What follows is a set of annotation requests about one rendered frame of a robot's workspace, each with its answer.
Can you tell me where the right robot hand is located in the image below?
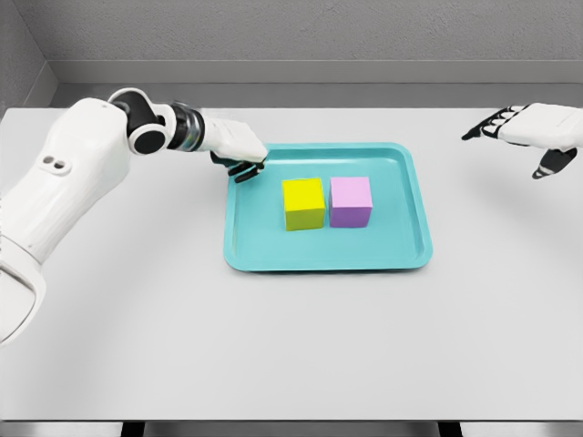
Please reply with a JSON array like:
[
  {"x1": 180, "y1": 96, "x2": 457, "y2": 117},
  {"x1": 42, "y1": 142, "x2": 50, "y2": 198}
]
[{"x1": 461, "y1": 103, "x2": 583, "y2": 180}]

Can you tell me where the yellow cube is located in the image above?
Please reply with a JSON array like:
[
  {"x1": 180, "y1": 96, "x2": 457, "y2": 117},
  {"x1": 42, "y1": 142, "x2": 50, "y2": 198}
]
[{"x1": 281, "y1": 178, "x2": 326, "y2": 232}]

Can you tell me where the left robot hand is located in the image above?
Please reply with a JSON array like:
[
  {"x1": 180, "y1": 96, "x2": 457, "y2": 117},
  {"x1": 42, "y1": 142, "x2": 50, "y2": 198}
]
[{"x1": 209, "y1": 118, "x2": 269, "y2": 184}]

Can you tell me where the pink cube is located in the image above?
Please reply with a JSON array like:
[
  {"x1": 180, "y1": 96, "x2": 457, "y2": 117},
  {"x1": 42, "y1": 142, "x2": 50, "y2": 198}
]
[{"x1": 328, "y1": 176, "x2": 373, "y2": 229}]

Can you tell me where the teal plastic tray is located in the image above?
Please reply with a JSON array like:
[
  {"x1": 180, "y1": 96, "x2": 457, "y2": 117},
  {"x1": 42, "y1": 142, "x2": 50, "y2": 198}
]
[{"x1": 222, "y1": 142, "x2": 433, "y2": 274}]

